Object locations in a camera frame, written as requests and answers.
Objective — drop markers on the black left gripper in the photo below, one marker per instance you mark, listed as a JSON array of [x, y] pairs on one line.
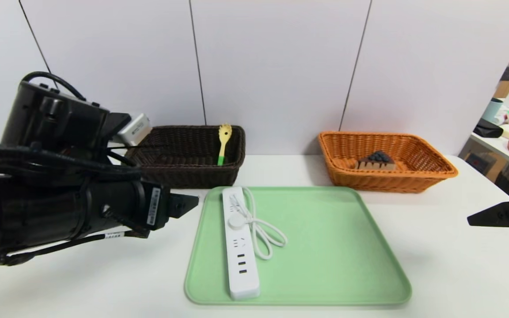
[[156, 206]]

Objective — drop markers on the white power strip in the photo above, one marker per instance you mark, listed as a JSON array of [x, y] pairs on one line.
[[243, 282]]

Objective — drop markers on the chocolate blueberry cake slice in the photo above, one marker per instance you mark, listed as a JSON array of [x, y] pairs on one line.
[[376, 163]]

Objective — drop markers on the dark brown wicker basket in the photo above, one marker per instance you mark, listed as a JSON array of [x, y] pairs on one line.
[[192, 176]]

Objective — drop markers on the orange wicker basket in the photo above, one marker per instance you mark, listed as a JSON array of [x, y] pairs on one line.
[[369, 183]]

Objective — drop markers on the black pouch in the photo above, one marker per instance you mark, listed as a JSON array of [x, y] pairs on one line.
[[488, 129]]

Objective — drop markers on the teal cup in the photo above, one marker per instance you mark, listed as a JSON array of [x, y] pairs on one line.
[[491, 112]]

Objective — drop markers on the dark grey rectangular object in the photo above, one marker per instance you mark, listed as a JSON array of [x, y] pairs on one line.
[[507, 74]]

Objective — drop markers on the light green plastic tray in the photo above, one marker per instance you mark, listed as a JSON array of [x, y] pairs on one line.
[[325, 265]]

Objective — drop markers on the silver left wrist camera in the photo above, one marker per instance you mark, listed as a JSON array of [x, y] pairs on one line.
[[135, 128]]

